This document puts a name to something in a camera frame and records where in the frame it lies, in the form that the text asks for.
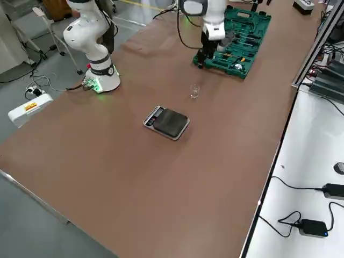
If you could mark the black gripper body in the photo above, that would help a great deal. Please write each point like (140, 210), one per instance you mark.
(208, 40)

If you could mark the small clear measuring cup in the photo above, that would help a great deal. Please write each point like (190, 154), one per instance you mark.
(194, 91)

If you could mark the green plastic toolbox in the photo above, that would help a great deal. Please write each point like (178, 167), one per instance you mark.
(242, 35)

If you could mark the silver digital kitchen scale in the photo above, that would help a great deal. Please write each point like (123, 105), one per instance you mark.
(166, 125)

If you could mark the button box with coloured buttons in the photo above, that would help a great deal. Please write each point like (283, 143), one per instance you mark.
(303, 5)

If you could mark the dark grey equipment box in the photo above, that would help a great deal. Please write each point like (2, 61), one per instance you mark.
(330, 83)

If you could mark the white floor power strip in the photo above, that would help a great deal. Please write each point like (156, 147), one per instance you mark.
(33, 91)

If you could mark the grey computer mouse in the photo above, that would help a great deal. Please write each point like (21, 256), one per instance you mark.
(339, 168)

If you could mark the white box with yellow label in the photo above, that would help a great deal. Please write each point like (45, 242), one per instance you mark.
(29, 107)

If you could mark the black power adapter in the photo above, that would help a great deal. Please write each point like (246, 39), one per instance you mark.
(334, 191)

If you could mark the white cabinet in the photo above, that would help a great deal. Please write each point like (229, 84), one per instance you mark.
(10, 32)

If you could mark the black adapter with blue light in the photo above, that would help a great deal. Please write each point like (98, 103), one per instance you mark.
(313, 228)

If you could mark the aluminium camera post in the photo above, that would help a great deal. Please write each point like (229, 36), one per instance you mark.
(314, 47)

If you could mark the white metal cart frame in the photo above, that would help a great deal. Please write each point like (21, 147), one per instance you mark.
(39, 12)

